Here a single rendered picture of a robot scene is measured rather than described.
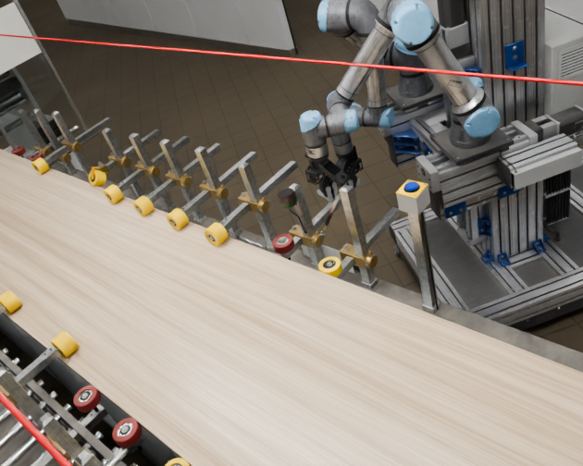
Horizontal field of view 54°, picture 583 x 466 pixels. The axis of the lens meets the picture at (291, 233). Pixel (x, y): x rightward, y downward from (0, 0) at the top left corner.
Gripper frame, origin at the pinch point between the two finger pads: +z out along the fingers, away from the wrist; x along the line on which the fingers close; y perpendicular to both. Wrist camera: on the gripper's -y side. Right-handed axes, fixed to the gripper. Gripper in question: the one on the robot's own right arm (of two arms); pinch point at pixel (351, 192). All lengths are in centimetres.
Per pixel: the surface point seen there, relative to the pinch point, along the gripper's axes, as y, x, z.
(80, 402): -130, 11, -8
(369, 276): -33.1, -30.6, 6.9
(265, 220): -32.8, 19.4, -4.5
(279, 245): -45.0, -0.6, -8.0
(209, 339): -91, -9, -7
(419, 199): -34, -58, -38
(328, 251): -29.8, -8.8, 5.3
